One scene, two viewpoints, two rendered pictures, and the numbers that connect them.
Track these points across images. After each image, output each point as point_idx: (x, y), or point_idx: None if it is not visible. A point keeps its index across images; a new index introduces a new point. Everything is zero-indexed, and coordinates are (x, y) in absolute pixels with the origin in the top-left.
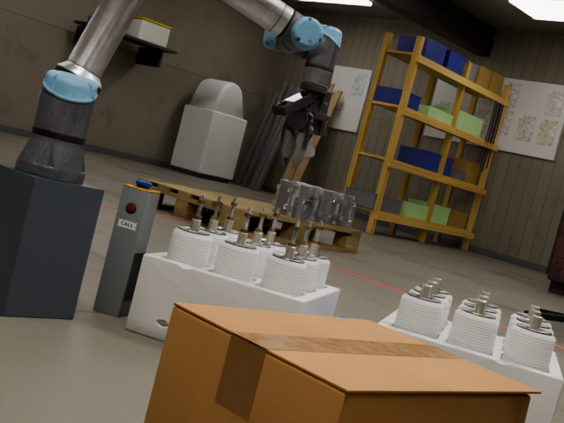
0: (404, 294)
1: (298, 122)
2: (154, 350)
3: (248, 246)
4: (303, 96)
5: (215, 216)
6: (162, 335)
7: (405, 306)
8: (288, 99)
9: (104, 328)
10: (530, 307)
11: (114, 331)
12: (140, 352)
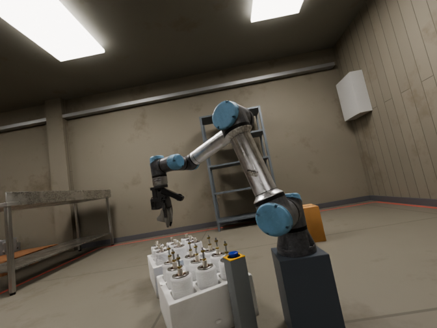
0: (198, 243)
1: (169, 204)
2: (261, 297)
3: (215, 254)
4: (170, 190)
5: (205, 258)
6: None
7: (201, 245)
8: (174, 192)
9: (271, 312)
10: (157, 242)
11: (267, 311)
12: (269, 295)
